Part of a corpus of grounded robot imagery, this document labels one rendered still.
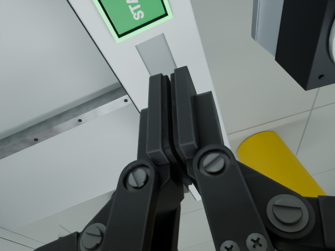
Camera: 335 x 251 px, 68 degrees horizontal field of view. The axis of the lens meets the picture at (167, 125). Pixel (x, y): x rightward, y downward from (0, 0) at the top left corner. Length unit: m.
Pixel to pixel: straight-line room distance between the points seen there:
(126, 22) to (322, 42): 0.28
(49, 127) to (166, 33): 0.30
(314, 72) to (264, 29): 0.11
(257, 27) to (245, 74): 1.21
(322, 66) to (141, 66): 0.29
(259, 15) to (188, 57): 0.21
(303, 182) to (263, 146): 0.38
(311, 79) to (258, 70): 1.25
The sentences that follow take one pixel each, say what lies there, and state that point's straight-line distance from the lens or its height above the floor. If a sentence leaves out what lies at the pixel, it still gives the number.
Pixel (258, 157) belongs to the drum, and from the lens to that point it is 2.03.
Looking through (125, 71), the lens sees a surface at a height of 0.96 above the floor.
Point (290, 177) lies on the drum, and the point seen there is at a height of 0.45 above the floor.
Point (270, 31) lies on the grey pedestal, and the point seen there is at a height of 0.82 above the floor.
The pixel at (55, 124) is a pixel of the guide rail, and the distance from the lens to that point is 0.47.
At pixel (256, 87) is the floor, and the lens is 1.78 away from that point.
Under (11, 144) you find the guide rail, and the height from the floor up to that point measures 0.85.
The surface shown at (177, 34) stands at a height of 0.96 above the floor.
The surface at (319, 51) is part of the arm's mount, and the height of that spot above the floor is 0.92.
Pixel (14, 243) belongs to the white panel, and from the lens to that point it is 0.87.
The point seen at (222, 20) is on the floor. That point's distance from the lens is 1.40.
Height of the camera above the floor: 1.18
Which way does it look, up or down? 43 degrees down
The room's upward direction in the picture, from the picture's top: 163 degrees clockwise
